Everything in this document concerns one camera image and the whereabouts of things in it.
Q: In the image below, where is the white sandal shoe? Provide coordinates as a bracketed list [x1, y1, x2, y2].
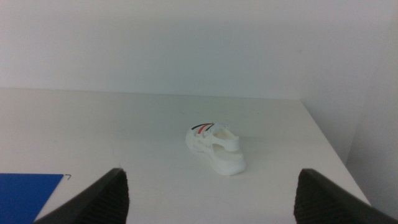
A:
[185, 122, 247, 177]

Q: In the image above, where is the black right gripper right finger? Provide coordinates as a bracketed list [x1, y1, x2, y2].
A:
[293, 168, 398, 224]

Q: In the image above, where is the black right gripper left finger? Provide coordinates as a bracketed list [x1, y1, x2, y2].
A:
[33, 167, 130, 224]

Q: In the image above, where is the blue mat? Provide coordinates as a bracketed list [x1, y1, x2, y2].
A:
[0, 173, 64, 224]

